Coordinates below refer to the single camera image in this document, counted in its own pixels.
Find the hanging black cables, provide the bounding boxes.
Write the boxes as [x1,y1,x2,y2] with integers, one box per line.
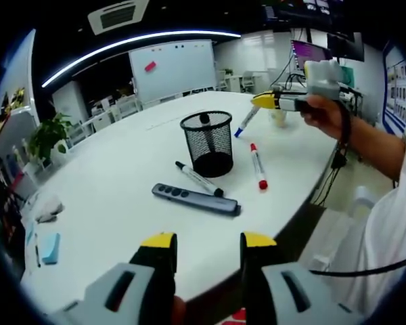
[310,162,348,208]

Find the person's right hand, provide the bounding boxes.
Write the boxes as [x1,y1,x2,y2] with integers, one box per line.
[299,95,352,140]

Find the green board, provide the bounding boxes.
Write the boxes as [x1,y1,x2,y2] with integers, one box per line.
[340,66,355,85]

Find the blue sticky note pad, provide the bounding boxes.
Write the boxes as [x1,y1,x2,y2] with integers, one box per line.
[41,232,62,265]

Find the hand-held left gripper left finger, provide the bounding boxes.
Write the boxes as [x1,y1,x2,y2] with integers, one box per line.
[55,232,179,325]

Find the black cable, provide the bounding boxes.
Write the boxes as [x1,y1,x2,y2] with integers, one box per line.
[307,257,406,278]
[330,97,355,170]

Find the dark wall screen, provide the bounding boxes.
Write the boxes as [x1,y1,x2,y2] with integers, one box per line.
[261,0,346,26]

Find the grey crumpled cloth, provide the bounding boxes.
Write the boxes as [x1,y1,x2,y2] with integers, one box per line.
[33,194,64,223]

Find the black monitor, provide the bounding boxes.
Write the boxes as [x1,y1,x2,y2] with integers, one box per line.
[326,32,365,62]

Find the blue framed wall poster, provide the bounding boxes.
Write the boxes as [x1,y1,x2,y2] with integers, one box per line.
[381,42,406,136]

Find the red whiteboard marker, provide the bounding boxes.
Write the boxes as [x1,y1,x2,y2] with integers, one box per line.
[249,142,270,191]

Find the ceiling air conditioner vent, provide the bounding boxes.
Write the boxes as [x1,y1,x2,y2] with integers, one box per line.
[87,0,150,36]

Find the potted green plant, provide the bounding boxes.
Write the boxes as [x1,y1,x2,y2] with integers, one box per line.
[27,112,74,165]

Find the black pen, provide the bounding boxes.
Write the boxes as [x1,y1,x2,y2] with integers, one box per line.
[32,232,42,269]

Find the person's left hand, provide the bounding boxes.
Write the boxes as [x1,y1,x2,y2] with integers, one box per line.
[174,294,187,325]

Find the curved ceiling light strip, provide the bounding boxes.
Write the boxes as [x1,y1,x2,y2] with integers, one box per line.
[41,30,242,89]

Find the whiteboard on stand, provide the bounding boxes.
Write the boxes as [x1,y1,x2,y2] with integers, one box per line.
[128,39,218,104]

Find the black whiteboard marker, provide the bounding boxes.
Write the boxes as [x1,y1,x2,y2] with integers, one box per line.
[198,113,212,136]
[174,160,225,198]

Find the grey laser pointer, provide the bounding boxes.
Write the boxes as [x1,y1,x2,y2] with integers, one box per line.
[151,183,242,218]

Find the white display partition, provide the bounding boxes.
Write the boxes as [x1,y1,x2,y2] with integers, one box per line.
[1,28,41,136]

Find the black mesh pen holder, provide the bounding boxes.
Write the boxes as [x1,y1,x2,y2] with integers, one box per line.
[179,110,234,179]

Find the purple screen monitor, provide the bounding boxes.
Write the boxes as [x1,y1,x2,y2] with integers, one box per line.
[290,39,333,67]

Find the blue whiteboard marker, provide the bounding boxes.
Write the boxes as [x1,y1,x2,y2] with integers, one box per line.
[233,105,260,139]

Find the white cabinet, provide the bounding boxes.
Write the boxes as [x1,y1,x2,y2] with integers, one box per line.
[51,81,85,126]

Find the white printed paper cup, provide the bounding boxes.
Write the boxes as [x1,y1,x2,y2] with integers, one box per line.
[269,108,289,130]

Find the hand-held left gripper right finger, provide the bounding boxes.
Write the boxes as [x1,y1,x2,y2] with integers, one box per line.
[240,231,359,325]

